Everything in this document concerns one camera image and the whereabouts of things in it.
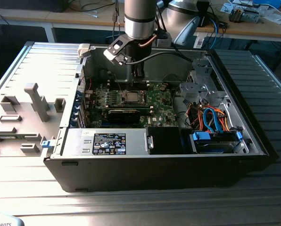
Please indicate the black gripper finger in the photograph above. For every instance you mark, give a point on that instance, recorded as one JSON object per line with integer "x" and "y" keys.
{"x": 138, "y": 73}

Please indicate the thin metal locking lever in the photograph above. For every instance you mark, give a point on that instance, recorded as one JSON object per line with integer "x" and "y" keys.
{"x": 118, "y": 83}

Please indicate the silver CPU plate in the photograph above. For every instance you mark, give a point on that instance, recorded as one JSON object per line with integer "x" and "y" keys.
{"x": 134, "y": 96}

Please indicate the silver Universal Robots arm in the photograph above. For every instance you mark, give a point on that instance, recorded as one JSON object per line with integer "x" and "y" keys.
{"x": 139, "y": 26}

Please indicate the CPU socket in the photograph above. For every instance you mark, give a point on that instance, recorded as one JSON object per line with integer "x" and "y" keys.
{"x": 123, "y": 103}

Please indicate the black copper CPU cooler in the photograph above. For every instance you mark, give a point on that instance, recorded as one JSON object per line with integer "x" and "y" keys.
{"x": 236, "y": 14}

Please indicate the round silver coin battery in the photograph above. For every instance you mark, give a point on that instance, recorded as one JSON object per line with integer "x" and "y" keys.
{"x": 163, "y": 87}

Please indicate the green motherboard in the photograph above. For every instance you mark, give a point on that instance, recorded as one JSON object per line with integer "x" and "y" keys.
{"x": 161, "y": 110}

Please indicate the black graphics card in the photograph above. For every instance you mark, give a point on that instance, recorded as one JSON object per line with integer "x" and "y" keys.
{"x": 124, "y": 116}

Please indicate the beige plastic case latch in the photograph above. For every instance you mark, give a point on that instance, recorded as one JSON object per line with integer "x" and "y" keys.
{"x": 84, "y": 50}

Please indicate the silver rear port block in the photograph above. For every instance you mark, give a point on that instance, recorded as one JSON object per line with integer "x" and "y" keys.
{"x": 88, "y": 96}

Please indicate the silver metal drive cage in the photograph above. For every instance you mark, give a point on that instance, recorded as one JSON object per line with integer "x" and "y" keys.
{"x": 194, "y": 90}

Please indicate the white barcode label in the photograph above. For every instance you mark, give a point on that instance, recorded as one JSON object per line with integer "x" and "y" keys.
{"x": 199, "y": 42}

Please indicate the black desktop box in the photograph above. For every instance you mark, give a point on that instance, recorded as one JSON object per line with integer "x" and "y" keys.
{"x": 204, "y": 22}

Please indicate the hard disk in blue carrier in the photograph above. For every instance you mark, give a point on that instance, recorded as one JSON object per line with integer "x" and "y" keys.
{"x": 201, "y": 136}

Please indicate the silver power supply unit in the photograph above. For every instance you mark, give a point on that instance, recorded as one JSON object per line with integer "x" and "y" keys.
{"x": 79, "y": 141}

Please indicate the black open PC case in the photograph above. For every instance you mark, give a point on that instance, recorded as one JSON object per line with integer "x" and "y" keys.
{"x": 131, "y": 174}

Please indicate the wooden desk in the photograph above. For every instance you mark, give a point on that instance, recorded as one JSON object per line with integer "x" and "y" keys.
{"x": 25, "y": 16}
{"x": 249, "y": 29}

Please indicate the blue plastic clip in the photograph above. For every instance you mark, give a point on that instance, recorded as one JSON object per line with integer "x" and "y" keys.
{"x": 46, "y": 144}

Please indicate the black flat device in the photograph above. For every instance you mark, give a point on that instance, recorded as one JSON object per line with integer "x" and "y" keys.
{"x": 29, "y": 5}

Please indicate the grey parts rack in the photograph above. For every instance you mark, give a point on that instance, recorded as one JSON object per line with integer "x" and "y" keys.
{"x": 25, "y": 110}

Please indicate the grey metal device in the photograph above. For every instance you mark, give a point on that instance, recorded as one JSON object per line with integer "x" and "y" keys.
{"x": 251, "y": 17}

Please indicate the blue plastic box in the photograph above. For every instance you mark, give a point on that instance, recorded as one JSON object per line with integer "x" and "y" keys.
{"x": 267, "y": 2}

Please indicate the green RAM stick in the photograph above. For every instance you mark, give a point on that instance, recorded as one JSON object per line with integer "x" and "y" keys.
{"x": 6, "y": 137}

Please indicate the black faced wrist camera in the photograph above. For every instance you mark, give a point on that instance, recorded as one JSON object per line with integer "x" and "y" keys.
{"x": 108, "y": 54}

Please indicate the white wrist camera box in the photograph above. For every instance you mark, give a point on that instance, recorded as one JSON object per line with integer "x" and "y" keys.
{"x": 162, "y": 42}

